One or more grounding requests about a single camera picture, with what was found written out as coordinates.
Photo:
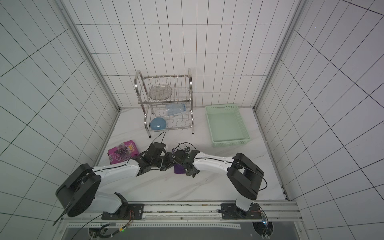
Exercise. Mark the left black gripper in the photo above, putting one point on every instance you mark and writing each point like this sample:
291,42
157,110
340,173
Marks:
170,161

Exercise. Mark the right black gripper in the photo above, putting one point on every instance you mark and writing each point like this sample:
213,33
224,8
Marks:
179,159

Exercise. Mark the purple square dishcloth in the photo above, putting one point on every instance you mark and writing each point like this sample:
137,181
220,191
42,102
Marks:
178,169

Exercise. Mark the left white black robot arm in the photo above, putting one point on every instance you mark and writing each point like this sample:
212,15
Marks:
81,191

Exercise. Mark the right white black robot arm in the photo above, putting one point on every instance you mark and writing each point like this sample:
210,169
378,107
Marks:
245,176

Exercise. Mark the pink snack bag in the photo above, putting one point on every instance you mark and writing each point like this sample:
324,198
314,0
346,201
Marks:
123,152

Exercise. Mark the blue bowl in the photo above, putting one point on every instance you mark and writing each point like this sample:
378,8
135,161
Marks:
158,124

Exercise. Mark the green plastic basket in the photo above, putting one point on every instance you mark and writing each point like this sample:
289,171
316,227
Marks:
226,126

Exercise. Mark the clear plastic bottle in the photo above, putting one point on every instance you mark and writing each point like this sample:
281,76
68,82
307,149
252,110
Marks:
176,108

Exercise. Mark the steel two-tier dish rack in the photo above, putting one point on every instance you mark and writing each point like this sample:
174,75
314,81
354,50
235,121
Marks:
182,86

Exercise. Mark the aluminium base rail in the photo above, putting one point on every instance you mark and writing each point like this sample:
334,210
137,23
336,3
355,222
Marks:
155,213

